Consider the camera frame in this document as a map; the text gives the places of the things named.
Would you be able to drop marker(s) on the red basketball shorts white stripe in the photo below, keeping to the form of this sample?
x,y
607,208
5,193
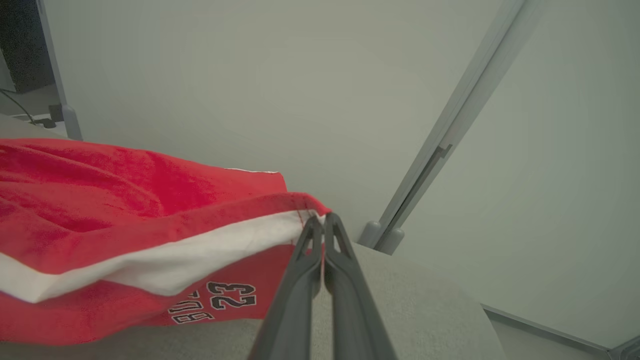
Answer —
x,y
125,215

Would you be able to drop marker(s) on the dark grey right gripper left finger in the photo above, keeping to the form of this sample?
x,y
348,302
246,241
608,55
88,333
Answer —
x,y
292,310

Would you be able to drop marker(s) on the grey single-footed partition post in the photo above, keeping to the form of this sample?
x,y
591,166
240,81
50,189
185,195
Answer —
x,y
57,75

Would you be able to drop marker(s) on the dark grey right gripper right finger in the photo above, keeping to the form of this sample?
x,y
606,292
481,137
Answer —
x,y
355,310

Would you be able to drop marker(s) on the grey double-footed partition post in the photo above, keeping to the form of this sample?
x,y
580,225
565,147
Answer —
x,y
450,130

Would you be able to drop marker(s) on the black plug adapter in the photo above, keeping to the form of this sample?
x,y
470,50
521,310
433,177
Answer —
x,y
56,112

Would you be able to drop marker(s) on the grey partition base rail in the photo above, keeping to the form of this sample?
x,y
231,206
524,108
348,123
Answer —
x,y
550,330

